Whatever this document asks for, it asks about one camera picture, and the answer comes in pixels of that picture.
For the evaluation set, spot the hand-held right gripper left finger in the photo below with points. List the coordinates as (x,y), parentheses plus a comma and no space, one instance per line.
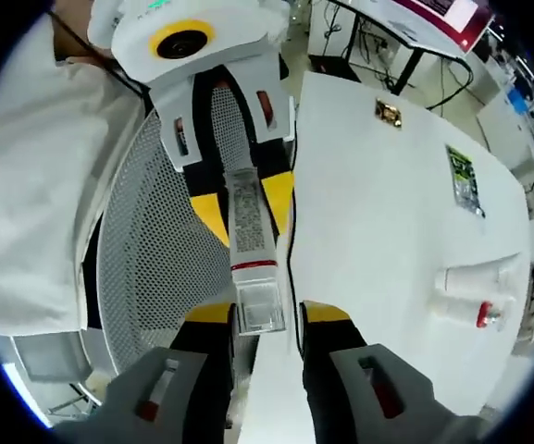
(192,393)

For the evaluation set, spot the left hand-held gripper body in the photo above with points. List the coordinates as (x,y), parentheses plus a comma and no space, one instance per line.
(229,28)

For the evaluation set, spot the skincare pump bottle red collar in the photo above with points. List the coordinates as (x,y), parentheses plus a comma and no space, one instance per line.
(484,314)

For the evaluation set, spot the black frame standing desk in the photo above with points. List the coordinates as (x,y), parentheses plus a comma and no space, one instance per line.
(410,69)

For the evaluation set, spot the blue storage box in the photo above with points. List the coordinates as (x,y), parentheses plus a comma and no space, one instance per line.
(520,102)

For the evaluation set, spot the person in white shirt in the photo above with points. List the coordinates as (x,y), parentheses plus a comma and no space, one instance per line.
(30,185)

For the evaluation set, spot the green black packet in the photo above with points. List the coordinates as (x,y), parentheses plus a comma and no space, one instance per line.
(465,180)

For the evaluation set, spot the grey mesh office chair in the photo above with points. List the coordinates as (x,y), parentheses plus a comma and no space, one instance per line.
(155,259)

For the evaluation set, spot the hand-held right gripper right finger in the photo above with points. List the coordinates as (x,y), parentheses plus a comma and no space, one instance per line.
(336,398)

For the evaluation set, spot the white skincare tube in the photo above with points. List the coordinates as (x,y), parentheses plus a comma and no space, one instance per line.
(250,222)

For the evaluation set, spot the white skincare bottle red label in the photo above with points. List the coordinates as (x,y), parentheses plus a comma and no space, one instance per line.
(472,279)

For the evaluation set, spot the white laptop red screen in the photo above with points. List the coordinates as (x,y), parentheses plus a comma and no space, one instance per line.
(475,28)

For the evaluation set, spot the gold foil packet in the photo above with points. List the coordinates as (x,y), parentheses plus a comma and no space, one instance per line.
(388,113)

